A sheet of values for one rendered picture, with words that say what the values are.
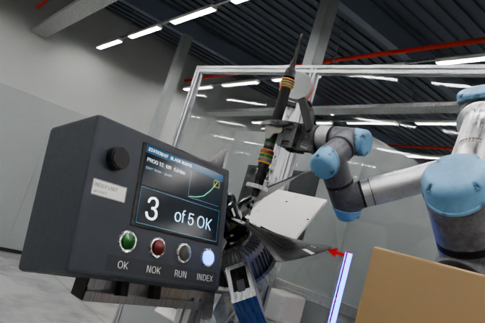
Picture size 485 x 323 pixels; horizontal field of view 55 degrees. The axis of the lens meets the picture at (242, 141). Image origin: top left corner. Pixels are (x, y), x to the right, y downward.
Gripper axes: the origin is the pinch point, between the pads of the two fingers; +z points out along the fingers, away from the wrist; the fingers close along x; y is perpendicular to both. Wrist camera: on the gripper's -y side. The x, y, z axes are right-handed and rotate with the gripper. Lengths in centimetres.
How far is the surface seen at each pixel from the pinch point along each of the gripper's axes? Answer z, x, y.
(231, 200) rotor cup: 2.4, -3.8, 26.5
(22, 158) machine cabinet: 525, 171, 33
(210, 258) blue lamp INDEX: -47, -61, 39
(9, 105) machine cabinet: 533, 134, -27
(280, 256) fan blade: -24.9, -10.4, 37.5
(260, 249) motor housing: -3.3, 9.9, 38.5
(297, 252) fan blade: -26.2, -5.1, 35.4
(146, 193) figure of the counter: -45, -74, 33
